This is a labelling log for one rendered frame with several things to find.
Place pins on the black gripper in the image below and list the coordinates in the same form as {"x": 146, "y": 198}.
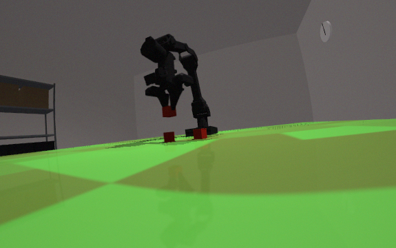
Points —
{"x": 174, "y": 87}

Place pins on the red cube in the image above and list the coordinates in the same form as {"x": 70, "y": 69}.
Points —
{"x": 167, "y": 112}
{"x": 169, "y": 137}
{"x": 200, "y": 133}

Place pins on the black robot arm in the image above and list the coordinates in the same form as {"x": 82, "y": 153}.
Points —
{"x": 157, "y": 50}

